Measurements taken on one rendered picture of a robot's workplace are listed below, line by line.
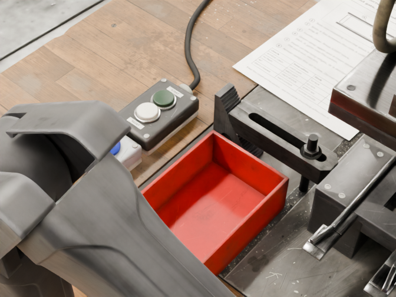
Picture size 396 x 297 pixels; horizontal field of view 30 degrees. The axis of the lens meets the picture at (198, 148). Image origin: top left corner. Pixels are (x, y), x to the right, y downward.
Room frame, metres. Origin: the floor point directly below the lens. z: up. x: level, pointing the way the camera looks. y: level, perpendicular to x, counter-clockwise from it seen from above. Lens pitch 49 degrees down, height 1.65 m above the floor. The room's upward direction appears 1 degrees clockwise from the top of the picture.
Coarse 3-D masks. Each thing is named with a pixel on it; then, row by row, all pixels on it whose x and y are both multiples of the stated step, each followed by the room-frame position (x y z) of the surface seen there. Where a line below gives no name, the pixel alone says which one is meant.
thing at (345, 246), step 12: (312, 204) 0.52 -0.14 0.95; (324, 204) 0.51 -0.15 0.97; (312, 216) 0.52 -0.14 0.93; (324, 216) 0.51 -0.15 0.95; (336, 216) 0.50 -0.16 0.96; (312, 228) 0.51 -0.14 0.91; (360, 228) 0.48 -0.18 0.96; (348, 240) 0.48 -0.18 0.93; (360, 240) 0.49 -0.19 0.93; (384, 240) 0.46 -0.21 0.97; (348, 252) 0.48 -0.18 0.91
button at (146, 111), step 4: (140, 104) 0.69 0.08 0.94; (144, 104) 0.69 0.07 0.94; (148, 104) 0.69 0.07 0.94; (152, 104) 0.69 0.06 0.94; (140, 108) 0.68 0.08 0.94; (144, 108) 0.68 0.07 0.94; (148, 108) 0.68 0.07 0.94; (152, 108) 0.68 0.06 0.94; (156, 108) 0.68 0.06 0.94; (140, 112) 0.68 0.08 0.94; (144, 112) 0.68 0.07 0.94; (148, 112) 0.68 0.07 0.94; (152, 112) 0.68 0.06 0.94; (156, 112) 0.68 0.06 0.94; (140, 116) 0.67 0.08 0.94; (144, 116) 0.67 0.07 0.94; (148, 116) 0.67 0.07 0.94; (152, 116) 0.67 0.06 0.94; (156, 116) 0.67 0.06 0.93
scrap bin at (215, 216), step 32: (192, 160) 0.59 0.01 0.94; (224, 160) 0.61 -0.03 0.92; (256, 160) 0.58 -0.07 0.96; (160, 192) 0.55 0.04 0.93; (192, 192) 0.57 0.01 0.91; (224, 192) 0.57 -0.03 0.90; (256, 192) 0.57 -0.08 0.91; (192, 224) 0.52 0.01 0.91; (224, 224) 0.52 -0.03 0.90; (256, 224) 0.51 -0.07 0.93; (224, 256) 0.46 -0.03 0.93
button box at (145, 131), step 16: (208, 0) 0.96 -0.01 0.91; (192, 16) 0.91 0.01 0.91; (192, 64) 0.80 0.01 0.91; (160, 80) 0.75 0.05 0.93; (144, 96) 0.71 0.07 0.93; (176, 96) 0.72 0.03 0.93; (192, 96) 0.72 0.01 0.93; (128, 112) 0.68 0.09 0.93; (160, 112) 0.68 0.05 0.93; (176, 112) 0.69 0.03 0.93; (192, 112) 0.70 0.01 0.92; (144, 128) 0.65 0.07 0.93; (160, 128) 0.66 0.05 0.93; (176, 128) 0.68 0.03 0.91; (144, 144) 0.63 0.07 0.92; (160, 144) 0.65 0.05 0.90
